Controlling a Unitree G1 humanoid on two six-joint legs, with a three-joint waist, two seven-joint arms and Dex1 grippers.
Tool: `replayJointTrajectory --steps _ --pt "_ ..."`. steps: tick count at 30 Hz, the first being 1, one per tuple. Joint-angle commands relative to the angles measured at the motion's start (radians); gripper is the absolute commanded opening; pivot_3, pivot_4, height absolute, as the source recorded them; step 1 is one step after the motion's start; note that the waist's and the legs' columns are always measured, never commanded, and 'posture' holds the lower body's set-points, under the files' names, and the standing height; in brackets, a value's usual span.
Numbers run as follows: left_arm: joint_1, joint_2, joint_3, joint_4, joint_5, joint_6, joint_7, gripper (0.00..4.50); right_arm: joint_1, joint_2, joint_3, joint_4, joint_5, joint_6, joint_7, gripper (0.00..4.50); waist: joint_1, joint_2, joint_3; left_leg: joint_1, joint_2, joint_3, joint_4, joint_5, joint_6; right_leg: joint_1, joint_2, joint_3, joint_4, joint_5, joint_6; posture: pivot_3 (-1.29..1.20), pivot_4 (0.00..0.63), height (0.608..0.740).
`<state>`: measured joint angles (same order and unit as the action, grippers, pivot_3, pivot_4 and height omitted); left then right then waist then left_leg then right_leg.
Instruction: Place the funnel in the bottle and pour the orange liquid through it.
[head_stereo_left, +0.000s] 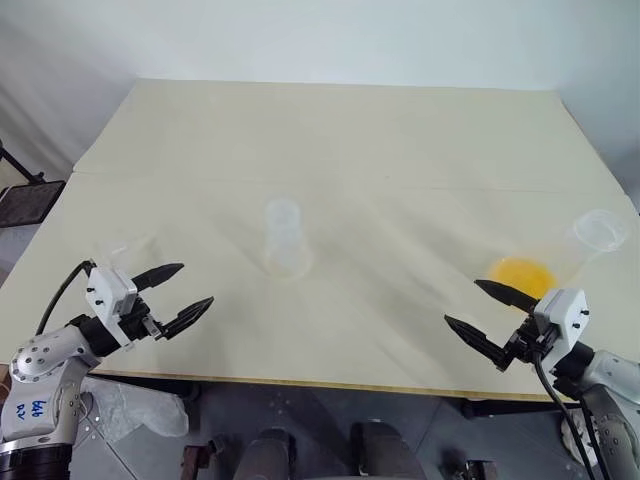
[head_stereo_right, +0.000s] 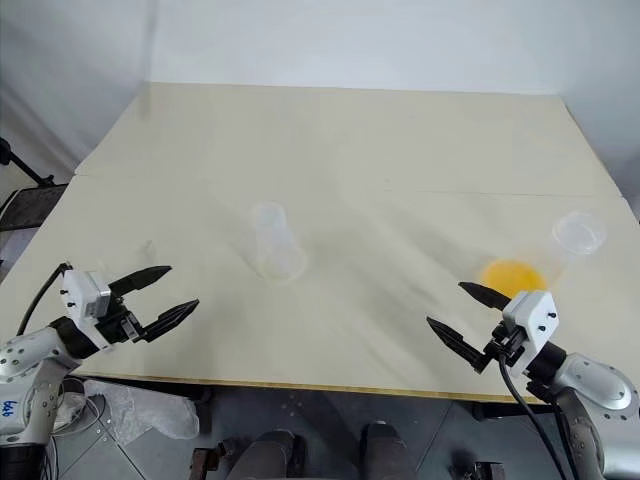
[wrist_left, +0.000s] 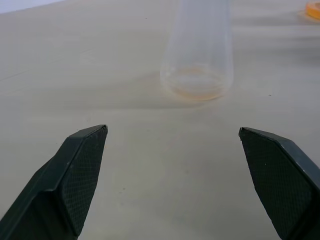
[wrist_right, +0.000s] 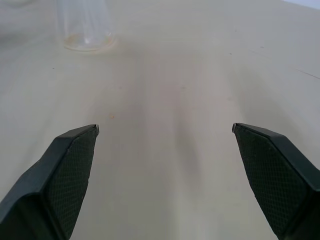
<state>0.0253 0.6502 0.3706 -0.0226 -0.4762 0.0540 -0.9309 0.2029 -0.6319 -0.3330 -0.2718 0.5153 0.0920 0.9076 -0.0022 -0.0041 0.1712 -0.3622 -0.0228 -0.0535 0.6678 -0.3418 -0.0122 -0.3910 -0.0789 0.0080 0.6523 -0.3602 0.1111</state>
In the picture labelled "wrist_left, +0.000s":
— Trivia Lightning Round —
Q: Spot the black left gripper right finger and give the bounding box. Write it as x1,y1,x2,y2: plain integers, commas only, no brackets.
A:
238,126,320,240

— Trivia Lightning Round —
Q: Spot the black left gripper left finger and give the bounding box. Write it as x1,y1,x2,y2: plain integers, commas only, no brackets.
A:
0,124,109,240

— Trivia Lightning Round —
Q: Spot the clear plastic tube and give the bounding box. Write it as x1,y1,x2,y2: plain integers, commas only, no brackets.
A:
159,0,235,102

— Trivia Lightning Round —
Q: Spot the orange plastic container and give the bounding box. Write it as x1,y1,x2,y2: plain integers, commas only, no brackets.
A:
297,0,320,25

